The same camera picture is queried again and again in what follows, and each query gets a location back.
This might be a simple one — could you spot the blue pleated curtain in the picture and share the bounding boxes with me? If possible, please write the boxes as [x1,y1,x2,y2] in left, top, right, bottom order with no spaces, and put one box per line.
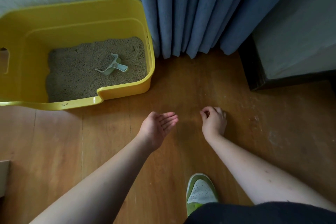
[135,0,306,60]

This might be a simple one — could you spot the yellow litter box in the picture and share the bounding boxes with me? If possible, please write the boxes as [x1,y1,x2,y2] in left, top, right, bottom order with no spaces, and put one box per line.
[0,0,156,111]

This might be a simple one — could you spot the person's left hand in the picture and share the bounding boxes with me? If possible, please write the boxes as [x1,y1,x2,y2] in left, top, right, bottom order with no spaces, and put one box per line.
[137,111,179,152]

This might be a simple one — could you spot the person's right hand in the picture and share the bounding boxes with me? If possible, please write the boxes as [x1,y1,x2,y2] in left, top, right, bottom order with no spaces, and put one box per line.
[200,106,228,143]

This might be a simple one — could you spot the pale blue litter scoop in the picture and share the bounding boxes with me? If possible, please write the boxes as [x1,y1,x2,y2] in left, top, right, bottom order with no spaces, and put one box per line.
[94,53,128,76]

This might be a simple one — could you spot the person's left forearm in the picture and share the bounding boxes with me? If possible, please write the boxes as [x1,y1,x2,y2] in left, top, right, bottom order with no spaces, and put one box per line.
[29,133,155,224]

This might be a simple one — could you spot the person's right white-green shoe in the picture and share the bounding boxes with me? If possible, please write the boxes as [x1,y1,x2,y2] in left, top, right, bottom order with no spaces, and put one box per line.
[185,173,220,216]

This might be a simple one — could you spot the person's right forearm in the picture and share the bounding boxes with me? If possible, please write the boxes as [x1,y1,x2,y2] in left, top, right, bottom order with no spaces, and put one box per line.
[204,133,336,212]

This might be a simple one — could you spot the black trousers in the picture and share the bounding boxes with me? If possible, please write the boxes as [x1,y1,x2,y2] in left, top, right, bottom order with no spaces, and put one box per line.
[183,201,336,224]

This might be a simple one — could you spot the dark baseboard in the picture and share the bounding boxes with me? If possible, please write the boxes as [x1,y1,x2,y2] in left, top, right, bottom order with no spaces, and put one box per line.
[237,35,336,92]

